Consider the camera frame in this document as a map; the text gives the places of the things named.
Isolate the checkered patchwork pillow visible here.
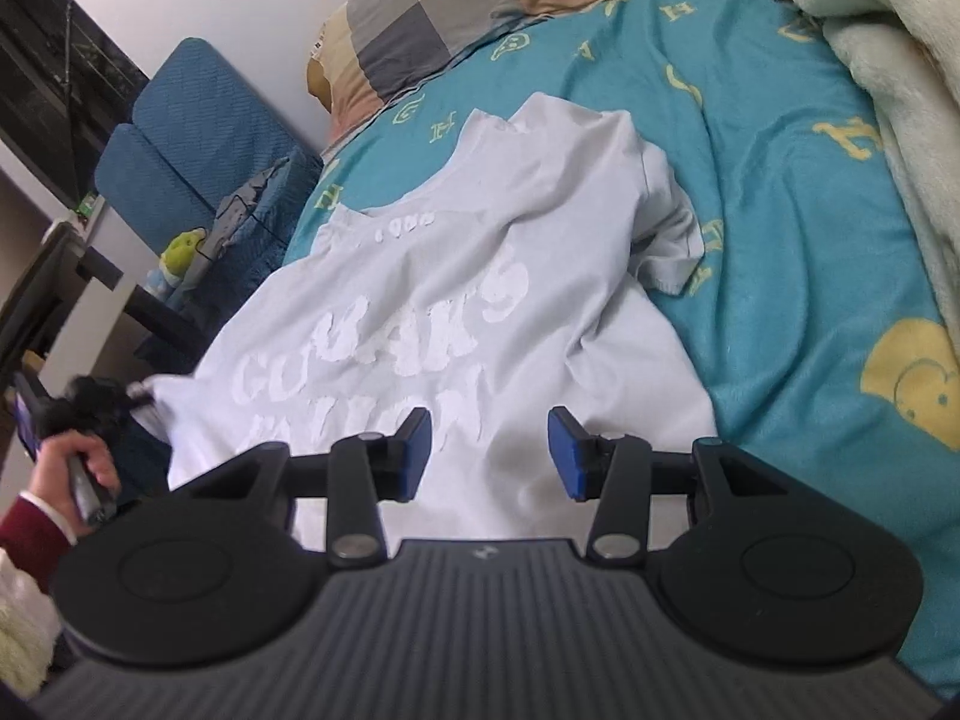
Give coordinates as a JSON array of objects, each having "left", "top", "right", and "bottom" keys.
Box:
[{"left": 308, "top": 0, "right": 604, "bottom": 145}]

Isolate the person's left hand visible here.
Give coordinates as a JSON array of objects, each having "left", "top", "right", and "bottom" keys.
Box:
[{"left": 28, "top": 431, "right": 121, "bottom": 532}]

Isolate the green yellow plush toy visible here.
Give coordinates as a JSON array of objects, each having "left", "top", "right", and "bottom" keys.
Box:
[{"left": 143, "top": 227, "right": 206, "bottom": 301}]

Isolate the teal patterned bed sheet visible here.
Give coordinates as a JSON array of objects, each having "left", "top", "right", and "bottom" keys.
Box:
[{"left": 288, "top": 0, "right": 958, "bottom": 692}]

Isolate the dark wooden desk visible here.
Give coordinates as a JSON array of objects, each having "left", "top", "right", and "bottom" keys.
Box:
[{"left": 2, "top": 220, "right": 206, "bottom": 394}]

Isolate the grey cloth on chair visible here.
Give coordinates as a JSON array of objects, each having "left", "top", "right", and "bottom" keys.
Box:
[{"left": 189, "top": 156, "right": 290, "bottom": 281}]

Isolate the white printed t-shirt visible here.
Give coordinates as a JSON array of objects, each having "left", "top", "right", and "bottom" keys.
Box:
[{"left": 149, "top": 93, "right": 716, "bottom": 543}]

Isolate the cream green fleece blanket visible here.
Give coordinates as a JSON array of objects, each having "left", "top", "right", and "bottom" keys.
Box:
[{"left": 789, "top": 0, "right": 958, "bottom": 341}]

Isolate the red sleeve forearm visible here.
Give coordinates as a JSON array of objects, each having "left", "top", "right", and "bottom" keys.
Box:
[{"left": 2, "top": 491, "right": 82, "bottom": 595}]

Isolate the blue covered chair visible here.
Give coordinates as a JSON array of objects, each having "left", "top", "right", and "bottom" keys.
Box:
[{"left": 94, "top": 37, "right": 322, "bottom": 374}]

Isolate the dark window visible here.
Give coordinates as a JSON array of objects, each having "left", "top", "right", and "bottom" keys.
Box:
[{"left": 0, "top": 0, "right": 148, "bottom": 208}]

